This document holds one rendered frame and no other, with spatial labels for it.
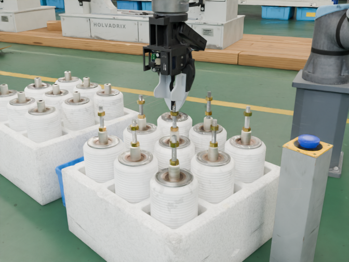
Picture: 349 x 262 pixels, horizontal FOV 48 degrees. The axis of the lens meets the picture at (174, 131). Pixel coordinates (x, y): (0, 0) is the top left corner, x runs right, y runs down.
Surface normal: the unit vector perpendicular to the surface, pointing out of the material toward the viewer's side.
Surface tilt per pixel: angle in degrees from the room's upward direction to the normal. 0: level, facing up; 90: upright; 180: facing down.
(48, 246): 0
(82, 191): 90
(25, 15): 90
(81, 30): 90
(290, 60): 90
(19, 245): 0
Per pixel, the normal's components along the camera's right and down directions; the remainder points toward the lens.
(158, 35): 0.84, 0.21
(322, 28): -0.89, 0.18
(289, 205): -0.71, 0.27
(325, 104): -0.41, 0.35
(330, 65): -0.29, 0.07
